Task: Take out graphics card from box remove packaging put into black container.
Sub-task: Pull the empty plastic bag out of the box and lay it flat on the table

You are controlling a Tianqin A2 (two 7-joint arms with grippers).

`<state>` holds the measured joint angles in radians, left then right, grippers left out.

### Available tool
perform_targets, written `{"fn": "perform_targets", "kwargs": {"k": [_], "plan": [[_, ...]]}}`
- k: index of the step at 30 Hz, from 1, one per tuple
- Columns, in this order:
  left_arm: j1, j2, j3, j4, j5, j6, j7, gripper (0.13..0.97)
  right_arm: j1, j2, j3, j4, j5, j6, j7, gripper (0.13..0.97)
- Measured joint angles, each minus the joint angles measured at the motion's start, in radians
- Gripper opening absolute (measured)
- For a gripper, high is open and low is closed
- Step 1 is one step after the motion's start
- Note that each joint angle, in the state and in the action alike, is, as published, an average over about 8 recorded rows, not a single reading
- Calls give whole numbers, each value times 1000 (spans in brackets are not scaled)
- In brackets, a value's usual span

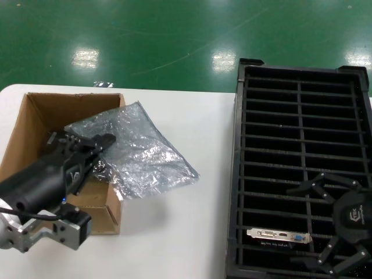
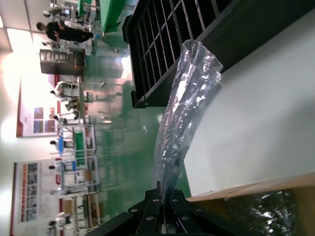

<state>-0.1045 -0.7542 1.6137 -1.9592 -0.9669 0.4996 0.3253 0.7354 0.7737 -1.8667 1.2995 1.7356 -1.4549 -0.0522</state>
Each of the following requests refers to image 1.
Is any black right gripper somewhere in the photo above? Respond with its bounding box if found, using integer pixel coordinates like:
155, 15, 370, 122
286, 171, 372, 276

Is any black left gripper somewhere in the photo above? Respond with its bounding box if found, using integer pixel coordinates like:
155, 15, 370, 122
0, 131, 117, 215

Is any graphics card with silver bracket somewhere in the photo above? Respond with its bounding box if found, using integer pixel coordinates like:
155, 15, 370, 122
246, 227, 314, 248

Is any silver antistatic bag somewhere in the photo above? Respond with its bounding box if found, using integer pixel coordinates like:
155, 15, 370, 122
63, 100, 201, 202

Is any brown cardboard box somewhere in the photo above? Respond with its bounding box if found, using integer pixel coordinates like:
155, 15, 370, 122
0, 92, 127, 236

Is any black slotted plastic container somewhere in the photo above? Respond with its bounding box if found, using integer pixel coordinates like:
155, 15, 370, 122
225, 58, 372, 279

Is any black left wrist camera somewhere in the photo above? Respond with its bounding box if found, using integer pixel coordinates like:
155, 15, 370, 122
54, 202, 92, 245

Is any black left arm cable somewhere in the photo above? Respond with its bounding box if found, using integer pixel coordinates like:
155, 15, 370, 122
0, 206, 63, 223

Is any silver left camera mount bracket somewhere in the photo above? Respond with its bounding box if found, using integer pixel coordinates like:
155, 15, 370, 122
16, 219, 81, 254

